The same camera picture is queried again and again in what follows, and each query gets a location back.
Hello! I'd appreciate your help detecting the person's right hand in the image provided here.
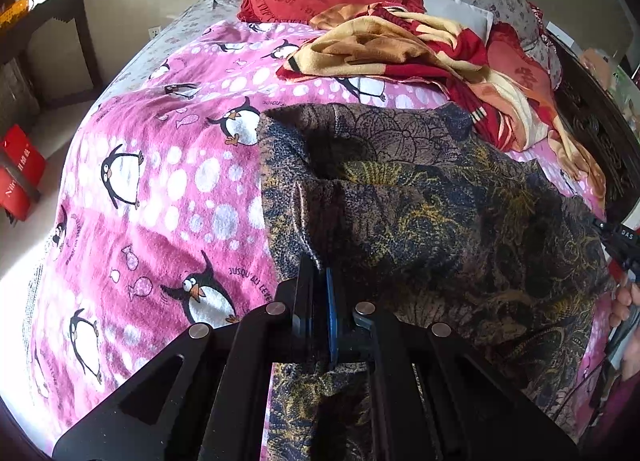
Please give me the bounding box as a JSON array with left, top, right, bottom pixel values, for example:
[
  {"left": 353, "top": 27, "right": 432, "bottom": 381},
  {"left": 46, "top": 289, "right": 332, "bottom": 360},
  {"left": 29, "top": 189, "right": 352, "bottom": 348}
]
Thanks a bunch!
[{"left": 609, "top": 280, "right": 640, "bottom": 343}]

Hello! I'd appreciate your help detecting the pink penguin blanket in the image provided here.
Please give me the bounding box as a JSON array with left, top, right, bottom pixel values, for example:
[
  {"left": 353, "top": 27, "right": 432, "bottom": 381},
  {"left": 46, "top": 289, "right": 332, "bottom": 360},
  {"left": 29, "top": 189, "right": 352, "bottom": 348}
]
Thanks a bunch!
[{"left": 22, "top": 21, "right": 608, "bottom": 461}]

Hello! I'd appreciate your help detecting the yellow patterned box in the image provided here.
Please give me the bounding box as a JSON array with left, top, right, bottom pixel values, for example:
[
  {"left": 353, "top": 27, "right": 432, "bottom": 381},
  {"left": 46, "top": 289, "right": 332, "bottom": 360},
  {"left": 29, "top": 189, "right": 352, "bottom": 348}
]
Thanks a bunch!
[{"left": 0, "top": 0, "right": 32, "bottom": 26}]

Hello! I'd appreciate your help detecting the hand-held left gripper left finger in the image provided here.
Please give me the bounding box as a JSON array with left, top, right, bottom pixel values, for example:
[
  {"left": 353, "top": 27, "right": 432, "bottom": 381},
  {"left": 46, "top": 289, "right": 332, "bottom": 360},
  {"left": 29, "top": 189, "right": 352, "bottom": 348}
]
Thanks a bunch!
[{"left": 52, "top": 253, "right": 327, "bottom": 461}]

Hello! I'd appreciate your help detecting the dark wooden desk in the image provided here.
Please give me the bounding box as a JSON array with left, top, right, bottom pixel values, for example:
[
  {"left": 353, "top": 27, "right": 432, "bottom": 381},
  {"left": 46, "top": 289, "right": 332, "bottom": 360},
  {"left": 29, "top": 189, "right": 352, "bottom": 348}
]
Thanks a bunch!
[{"left": 0, "top": 0, "right": 104, "bottom": 110}]

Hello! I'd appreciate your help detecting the white pillow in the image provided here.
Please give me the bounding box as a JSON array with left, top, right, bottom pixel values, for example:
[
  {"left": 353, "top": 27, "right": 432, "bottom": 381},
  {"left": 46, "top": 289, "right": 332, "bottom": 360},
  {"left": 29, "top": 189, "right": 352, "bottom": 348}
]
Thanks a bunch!
[{"left": 414, "top": 0, "right": 495, "bottom": 42}]

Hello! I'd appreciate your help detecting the red box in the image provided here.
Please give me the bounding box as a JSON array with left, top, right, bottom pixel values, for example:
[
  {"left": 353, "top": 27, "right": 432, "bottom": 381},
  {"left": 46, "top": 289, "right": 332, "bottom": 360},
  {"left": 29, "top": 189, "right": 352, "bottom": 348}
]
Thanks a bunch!
[{"left": 0, "top": 123, "right": 47, "bottom": 222}]

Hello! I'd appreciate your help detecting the dark patterned garment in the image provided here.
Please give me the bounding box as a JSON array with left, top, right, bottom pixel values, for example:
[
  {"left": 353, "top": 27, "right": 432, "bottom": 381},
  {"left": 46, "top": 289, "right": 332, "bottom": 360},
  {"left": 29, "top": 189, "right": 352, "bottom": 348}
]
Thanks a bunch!
[{"left": 256, "top": 103, "right": 617, "bottom": 461}]

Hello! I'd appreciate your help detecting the beige and red blanket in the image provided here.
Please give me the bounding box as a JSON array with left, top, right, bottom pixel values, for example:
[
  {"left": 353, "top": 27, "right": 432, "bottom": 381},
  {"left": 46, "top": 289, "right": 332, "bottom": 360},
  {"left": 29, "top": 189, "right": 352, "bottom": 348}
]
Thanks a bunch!
[{"left": 276, "top": 2, "right": 607, "bottom": 206}]

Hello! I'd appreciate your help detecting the dark carved wooden headboard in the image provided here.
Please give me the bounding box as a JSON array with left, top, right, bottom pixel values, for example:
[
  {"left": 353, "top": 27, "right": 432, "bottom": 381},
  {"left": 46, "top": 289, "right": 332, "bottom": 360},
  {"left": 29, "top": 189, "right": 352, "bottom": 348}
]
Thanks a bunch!
[{"left": 545, "top": 23, "right": 640, "bottom": 232}]

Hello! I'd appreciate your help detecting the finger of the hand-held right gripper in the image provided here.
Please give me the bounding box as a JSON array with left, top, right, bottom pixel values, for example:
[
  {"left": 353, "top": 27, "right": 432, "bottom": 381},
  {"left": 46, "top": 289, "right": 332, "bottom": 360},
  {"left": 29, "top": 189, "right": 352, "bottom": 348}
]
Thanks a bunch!
[{"left": 591, "top": 217, "right": 617, "bottom": 246}]

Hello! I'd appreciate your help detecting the black cable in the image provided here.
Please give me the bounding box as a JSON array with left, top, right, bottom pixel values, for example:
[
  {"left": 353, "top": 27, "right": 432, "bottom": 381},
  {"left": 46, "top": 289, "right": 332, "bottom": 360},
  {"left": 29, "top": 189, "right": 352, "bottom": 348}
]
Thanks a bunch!
[{"left": 552, "top": 326, "right": 628, "bottom": 424}]

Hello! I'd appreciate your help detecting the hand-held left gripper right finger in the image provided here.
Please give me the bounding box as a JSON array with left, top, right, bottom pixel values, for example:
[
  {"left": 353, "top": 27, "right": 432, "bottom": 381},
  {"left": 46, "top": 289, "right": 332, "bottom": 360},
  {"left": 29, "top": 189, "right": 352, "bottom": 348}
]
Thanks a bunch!
[{"left": 325, "top": 266, "right": 582, "bottom": 461}]

